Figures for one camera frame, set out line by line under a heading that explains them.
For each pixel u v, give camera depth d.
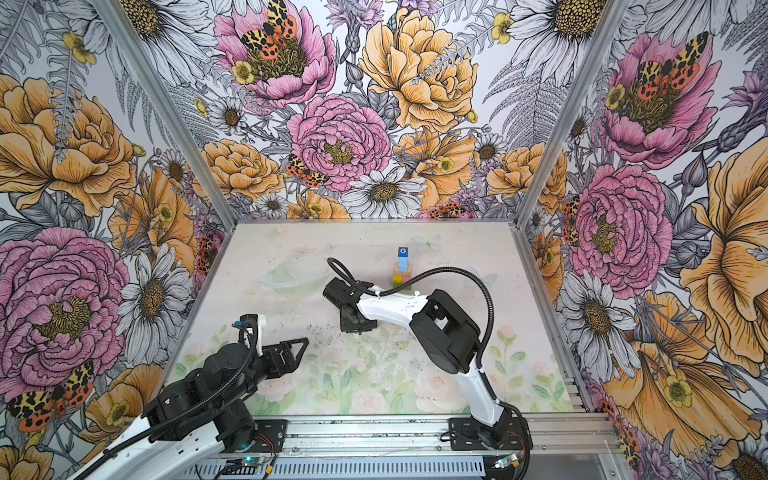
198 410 0.49
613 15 0.72
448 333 0.53
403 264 0.96
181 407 0.51
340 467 0.65
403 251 0.94
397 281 0.99
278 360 0.64
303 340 0.70
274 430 0.76
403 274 0.99
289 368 0.64
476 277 0.53
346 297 0.73
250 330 0.57
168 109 0.88
